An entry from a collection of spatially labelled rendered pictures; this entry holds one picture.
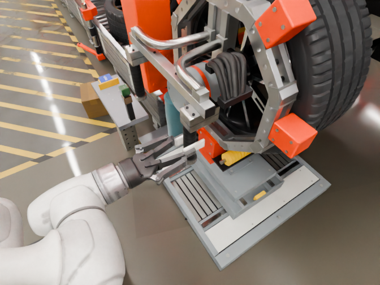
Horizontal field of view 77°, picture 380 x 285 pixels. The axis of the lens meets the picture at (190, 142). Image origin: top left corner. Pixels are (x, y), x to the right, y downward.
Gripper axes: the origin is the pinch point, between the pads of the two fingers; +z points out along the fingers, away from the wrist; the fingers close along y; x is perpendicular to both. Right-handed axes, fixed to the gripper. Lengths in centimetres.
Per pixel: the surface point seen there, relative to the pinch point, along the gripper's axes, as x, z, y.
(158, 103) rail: -49, 22, -70
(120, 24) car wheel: -39, 37, -160
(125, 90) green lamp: -18, 0, -53
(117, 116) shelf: -38, -6, -61
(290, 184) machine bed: -75, 65, 10
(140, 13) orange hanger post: 10, 15, -60
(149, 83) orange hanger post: -24, 14, -60
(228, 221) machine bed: -75, 20, 7
